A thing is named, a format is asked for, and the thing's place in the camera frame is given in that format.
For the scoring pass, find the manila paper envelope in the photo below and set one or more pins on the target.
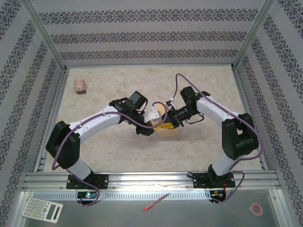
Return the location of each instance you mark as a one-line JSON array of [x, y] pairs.
[[169, 133]]

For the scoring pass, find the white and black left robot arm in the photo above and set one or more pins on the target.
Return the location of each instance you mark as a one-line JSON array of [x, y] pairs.
[[94, 120]]

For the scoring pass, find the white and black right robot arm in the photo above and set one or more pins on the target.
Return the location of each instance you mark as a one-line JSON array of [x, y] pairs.
[[213, 106]]

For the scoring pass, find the pink thread spool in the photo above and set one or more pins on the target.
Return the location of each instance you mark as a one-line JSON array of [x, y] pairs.
[[80, 85]]

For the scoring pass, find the red pen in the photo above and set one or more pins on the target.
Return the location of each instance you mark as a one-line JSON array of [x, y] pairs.
[[154, 203]]

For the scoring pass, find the small circuit board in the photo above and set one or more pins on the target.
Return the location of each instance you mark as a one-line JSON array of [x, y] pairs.
[[88, 195], [217, 194]]

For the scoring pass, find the red tape roll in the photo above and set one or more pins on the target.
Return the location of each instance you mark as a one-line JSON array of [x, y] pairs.
[[252, 209]]

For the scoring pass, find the white calculator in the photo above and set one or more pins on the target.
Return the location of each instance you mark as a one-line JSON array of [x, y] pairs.
[[40, 209]]

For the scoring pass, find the aluminium front rail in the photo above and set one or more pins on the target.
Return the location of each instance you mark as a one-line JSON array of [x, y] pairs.
[[151, 178]]

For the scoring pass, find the aluminium side rail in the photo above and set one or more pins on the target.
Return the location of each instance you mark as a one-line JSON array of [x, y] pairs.
[[55, 106], [243, 94]]

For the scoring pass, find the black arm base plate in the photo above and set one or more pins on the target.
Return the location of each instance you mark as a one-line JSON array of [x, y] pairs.
[[200, 180], [103, 180]]

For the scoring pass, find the aluminium frame post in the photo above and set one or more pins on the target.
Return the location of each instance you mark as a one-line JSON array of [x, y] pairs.
[[253, 33], [45, 33]]

